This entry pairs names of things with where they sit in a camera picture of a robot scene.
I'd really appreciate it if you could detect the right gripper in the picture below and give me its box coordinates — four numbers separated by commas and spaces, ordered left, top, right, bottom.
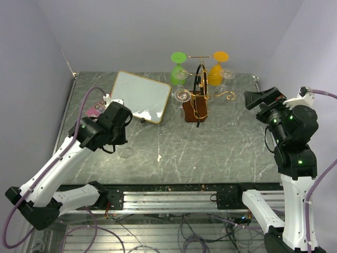
244, 86, 293, 143

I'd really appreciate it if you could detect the clear wine glass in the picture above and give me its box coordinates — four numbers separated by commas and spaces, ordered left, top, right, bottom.
174, 89, 192, 108
217, 69, 235, 94
120, 147, 134, 159
174, 69, 189, 88

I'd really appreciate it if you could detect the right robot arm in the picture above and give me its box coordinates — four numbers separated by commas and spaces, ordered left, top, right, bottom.
232, 87, 325, 252

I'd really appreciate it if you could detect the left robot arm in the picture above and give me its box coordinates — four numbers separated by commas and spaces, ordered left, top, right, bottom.
5, 99, 133, 230

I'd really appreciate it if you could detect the orange wine glass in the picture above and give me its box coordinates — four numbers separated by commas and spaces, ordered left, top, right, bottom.
207, 51, 229, 86

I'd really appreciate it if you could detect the green wine glass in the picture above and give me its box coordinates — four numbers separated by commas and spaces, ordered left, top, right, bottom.
171, 52, 187, 85

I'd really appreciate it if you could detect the gold framed whiteboard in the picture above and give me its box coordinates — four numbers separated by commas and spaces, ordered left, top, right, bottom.
111, 71, 171, 124

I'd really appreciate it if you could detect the pink card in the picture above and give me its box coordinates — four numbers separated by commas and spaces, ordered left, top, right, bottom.
86, 100, 106, 117

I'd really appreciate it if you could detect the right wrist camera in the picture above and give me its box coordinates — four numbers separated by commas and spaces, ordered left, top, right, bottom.
283, 86, 314, 109

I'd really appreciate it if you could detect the gold wire glass rack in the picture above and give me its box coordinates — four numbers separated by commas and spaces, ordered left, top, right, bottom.
185, 56, 236, 127

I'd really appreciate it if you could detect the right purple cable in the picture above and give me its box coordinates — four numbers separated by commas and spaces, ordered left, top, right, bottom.
305, 89, 337, 253

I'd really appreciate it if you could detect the purple cable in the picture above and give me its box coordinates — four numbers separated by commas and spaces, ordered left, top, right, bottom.
305, 89, 337, 253
1, 86, 107, 250

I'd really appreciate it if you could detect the aluminium rail frame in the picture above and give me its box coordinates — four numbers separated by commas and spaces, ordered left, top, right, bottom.
103, 183, 284, 214

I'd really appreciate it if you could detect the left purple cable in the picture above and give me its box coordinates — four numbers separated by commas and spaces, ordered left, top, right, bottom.
1, 86, 107, 250

